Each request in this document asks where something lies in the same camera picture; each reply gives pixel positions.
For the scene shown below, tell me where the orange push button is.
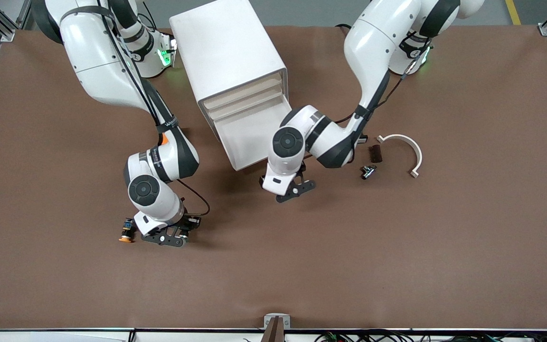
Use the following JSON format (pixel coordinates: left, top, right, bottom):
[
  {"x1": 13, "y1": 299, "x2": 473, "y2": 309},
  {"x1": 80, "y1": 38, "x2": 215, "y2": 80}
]
[{"x1": 118, "y1": 218, "x2": 136, "y2": 244}]

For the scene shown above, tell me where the brown paper table cover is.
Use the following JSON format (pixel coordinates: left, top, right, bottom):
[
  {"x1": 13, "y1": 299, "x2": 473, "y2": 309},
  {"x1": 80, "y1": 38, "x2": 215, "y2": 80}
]
[{"x1": 0, "y1": 25, "x2": 547, "y2": 331}]

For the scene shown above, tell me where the white curved plastic bracket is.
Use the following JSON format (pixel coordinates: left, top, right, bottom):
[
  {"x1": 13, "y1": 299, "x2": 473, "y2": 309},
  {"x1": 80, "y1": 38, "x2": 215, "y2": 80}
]
[{"x1": 377, "y1": 134, "x2": 423, "y2": 179}]

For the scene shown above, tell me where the grey camera post bracket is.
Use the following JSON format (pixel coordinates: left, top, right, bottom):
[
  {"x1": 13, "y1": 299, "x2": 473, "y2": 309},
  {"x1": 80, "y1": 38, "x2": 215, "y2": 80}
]
[{"x1": 263, "y1": 313, "x2": 291, "y2": 342}]

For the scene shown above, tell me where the black cable bundle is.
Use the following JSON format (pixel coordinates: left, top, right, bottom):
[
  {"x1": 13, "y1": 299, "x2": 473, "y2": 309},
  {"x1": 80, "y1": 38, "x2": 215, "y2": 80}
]
[{"x1": 243, "y1": 330, "x2": 547, "y2": 342}]

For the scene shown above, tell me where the white table edge rail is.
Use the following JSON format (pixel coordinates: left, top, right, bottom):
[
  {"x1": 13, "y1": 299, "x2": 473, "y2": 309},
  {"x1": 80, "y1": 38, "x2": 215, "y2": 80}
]
[{"x1": 0, "y1": 327, "x2": 547, "y2": 342}]

